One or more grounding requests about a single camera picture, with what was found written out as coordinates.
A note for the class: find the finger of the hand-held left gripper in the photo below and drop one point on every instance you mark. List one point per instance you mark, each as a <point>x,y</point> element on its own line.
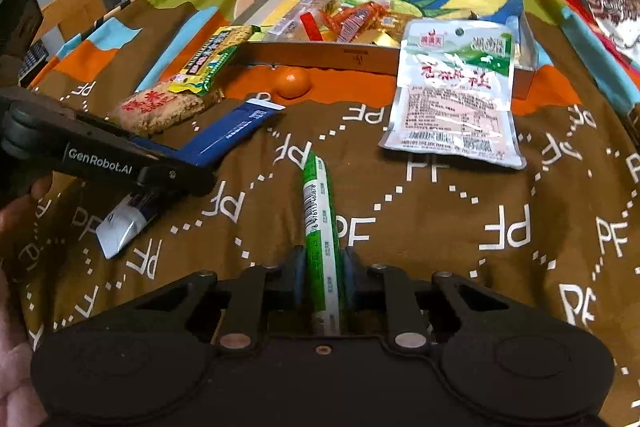
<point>162,149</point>
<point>175,177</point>

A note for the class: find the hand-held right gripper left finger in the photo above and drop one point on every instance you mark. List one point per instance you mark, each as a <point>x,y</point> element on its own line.
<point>300,279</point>

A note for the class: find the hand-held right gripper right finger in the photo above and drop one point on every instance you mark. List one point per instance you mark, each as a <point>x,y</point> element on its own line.
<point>348,279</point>

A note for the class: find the rice crust snack packet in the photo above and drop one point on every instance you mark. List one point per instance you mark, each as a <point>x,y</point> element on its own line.
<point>165,107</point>

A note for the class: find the green stick snack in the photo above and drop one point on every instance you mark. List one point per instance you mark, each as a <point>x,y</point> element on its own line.
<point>320,217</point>

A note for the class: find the blue snack packet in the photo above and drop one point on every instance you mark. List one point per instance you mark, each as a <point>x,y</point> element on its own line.
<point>230,132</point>

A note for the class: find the yellow green snack packet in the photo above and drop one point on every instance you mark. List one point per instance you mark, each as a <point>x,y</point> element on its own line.
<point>212,59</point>

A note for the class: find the colourful drawing cardboard box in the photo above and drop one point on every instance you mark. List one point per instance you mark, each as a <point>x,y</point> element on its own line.
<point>310,54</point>

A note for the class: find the clear brown snack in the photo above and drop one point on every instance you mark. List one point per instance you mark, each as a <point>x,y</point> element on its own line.
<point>292,19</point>

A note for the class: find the white green snack pouch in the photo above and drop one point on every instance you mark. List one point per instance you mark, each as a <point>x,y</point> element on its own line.
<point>450,97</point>

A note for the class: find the orange snack packet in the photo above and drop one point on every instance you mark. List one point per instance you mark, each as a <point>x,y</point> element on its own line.
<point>357,19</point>

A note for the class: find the gold foil snack packet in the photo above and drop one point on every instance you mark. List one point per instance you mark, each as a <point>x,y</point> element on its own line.
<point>390,32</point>

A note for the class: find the person's left hand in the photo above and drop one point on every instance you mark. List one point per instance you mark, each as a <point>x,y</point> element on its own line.
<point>25,212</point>

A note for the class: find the brown cartoon printed blanket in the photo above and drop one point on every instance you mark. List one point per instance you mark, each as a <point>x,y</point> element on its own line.
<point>450,217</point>

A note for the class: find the orange mandarin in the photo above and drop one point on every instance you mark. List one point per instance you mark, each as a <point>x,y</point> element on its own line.
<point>292,83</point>

